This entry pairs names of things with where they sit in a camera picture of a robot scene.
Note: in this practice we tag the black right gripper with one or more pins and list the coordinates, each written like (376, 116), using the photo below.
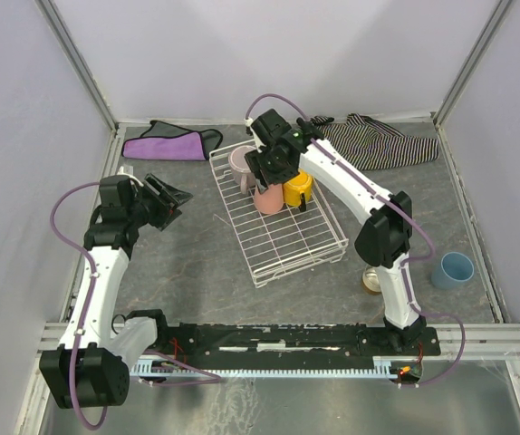
(274, 173)

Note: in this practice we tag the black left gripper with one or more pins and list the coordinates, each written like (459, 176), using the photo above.
(158, 202)

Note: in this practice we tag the lilac textured mug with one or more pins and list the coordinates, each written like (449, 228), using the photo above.
(242, 174)

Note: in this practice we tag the yellow plastic cup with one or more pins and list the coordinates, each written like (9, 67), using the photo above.
(298, 190)

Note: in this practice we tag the pink plastic cup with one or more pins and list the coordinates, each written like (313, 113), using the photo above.
(270, 201)

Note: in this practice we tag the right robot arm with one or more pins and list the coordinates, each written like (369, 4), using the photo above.
(385, 218)

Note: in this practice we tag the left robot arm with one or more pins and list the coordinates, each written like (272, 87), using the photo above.
(90, 368)

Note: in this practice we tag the purple microfiber cloth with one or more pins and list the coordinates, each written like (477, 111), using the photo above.
(165, 141)

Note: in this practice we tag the striped cloth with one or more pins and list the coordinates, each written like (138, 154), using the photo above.
(369, 144)

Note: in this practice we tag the metal steel cup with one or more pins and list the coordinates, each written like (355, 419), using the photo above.
(370, 281)

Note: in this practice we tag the blue plastic cup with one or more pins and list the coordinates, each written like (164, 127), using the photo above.
(453, 270)

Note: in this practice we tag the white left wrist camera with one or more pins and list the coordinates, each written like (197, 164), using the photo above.
(127, 171)

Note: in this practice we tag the white wire dish rack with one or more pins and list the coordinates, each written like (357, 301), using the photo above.
(286, 242)

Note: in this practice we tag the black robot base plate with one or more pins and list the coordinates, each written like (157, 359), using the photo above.
(275, 346)

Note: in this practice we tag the light blue cable duct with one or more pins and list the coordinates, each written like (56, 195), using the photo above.
(152, 368)

